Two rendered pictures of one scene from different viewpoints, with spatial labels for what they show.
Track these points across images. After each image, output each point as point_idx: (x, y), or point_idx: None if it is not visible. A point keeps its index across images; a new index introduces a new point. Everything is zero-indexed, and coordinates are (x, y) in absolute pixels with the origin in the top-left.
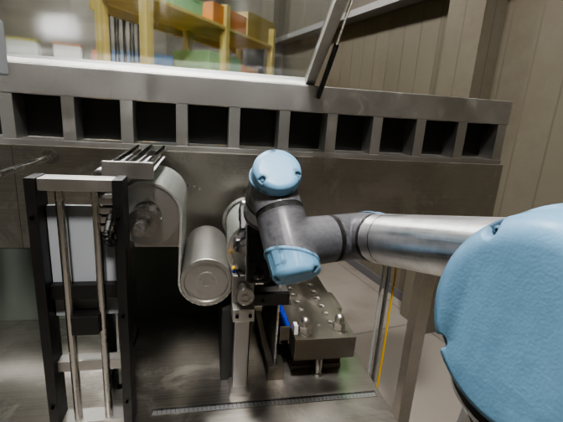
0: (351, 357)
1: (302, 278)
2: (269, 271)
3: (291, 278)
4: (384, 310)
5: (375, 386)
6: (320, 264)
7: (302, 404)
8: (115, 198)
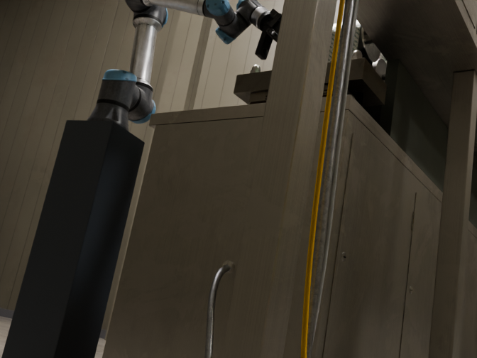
0: (234, 94)
1: (220, 37)
2: (256, 48)
3: (220, 38)
4: (336, 70)
5: (209, 108)
6: (221, 28)
7: None
8: None
